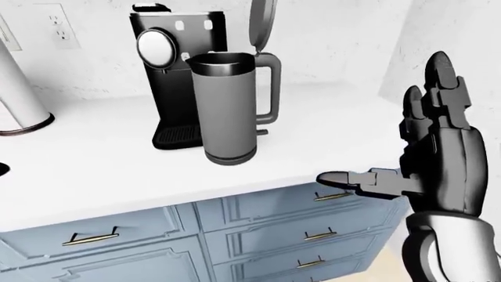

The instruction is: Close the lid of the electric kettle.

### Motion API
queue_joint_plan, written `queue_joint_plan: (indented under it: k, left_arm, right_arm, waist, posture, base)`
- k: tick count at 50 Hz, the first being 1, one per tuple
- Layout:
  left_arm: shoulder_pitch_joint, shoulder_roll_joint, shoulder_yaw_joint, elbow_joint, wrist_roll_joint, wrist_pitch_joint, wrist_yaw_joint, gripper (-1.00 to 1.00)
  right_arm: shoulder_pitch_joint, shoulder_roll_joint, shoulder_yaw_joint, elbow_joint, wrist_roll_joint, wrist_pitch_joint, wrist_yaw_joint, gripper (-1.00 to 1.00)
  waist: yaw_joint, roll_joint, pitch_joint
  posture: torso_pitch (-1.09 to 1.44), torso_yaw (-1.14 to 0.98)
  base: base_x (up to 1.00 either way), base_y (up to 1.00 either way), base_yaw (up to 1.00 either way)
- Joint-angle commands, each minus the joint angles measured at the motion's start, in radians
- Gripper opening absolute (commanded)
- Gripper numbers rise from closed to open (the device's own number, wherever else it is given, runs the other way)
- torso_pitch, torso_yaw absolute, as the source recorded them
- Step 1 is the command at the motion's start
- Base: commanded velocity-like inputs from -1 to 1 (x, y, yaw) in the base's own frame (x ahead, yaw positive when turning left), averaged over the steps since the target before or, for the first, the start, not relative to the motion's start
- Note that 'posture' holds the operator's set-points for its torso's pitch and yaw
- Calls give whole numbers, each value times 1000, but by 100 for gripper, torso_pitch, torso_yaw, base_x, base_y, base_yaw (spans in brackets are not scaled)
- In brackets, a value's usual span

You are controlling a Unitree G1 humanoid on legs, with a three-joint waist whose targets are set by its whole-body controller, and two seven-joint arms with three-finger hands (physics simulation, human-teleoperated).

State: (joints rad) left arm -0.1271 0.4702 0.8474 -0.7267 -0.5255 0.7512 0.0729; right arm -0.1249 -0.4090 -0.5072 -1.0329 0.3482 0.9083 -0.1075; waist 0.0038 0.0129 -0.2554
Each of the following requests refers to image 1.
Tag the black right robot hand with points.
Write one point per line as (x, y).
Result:
(450, 164)

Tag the grey electric kettle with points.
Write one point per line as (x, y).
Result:
(229, 108)

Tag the grey kettle lid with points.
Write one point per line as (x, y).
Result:
(261, 25)

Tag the blue cabinet drawer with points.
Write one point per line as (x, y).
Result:
(297, 264)
(98, 232)
(297, 238)
(289, 202)

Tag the black coffee machine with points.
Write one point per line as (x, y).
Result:
(176, 73)

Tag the blue cabinet door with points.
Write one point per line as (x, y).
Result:
(117, 264)

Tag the black round object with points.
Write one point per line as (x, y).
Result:
(3, 169)

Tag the white wall outlet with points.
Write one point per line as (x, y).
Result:
(60, 27)

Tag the white wall switch plate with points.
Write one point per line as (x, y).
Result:
(8, 35)

